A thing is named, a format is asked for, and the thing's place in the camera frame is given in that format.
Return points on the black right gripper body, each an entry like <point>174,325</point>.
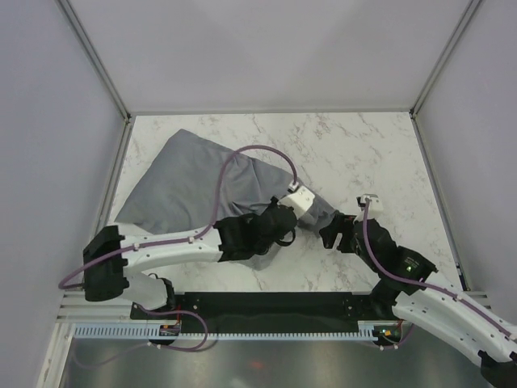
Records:
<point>346,242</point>

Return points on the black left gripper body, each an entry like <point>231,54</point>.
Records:
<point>263,249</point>

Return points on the grey pillowcase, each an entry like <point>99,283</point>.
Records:
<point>194,182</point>

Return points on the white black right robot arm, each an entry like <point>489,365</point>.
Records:
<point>411,288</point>

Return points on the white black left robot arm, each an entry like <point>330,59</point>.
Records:
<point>117,265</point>

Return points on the metal front panel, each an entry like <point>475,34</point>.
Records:
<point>422,361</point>

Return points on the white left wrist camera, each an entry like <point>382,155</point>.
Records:
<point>299,201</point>

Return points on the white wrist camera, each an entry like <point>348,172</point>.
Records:
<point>299,201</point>
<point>372,202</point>

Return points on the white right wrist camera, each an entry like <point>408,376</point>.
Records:
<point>372,202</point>

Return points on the white slotted cable duct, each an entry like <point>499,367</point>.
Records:
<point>156,331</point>

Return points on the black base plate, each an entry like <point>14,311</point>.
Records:
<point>283,312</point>

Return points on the aluminium right side rail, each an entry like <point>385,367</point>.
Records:
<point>435,188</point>

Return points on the aluminium left side rail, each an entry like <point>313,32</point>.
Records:
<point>113,178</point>

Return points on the aluminium right corner post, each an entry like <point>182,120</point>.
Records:
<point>445,55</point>

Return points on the aluminium corner post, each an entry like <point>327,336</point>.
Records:
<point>445,55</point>
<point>71,15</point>

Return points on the aluminium left corner post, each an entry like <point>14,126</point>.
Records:
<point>71,15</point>

